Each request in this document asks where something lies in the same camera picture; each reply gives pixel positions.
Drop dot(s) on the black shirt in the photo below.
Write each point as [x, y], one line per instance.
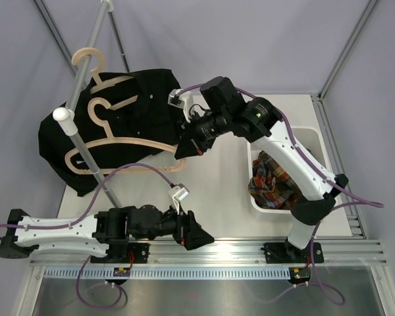
[141, 111]

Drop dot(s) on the clothes rack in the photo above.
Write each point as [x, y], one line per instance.
[72, 117]

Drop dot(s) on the aluminium rail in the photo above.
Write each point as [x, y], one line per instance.
[248, 252]

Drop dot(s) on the white plastic basket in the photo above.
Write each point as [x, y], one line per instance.
[310, 138]

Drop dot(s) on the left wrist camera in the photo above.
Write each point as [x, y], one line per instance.
[176, 194]

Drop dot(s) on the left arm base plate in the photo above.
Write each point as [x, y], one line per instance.
[138, 253]

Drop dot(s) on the plaid shirt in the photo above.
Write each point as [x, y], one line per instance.
[270, 185]

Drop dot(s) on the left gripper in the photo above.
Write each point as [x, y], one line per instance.
[189, 233]

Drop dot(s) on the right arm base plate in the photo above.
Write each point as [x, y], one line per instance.
[283, 252]

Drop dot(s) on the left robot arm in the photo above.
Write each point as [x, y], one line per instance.
[104, 236]

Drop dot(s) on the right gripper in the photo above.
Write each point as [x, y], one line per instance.
[186, 147]

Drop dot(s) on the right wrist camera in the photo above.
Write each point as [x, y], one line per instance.
[182, 101]

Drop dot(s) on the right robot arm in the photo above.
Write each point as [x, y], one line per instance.
[257, 120]

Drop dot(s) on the white slotted cable duct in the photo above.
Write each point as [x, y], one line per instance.
[169, 273]

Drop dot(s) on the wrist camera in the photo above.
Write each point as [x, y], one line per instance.
[182, 101]
[176, 194]

